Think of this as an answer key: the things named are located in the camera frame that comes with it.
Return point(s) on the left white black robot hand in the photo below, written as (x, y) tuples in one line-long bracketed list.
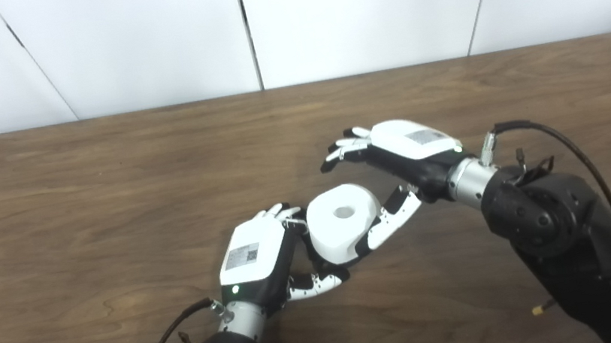
[(255, 258)]

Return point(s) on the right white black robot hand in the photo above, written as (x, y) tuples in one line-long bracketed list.
[(411, 149)]

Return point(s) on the round white piece with holes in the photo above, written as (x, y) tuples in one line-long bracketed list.
[(339, 236)]

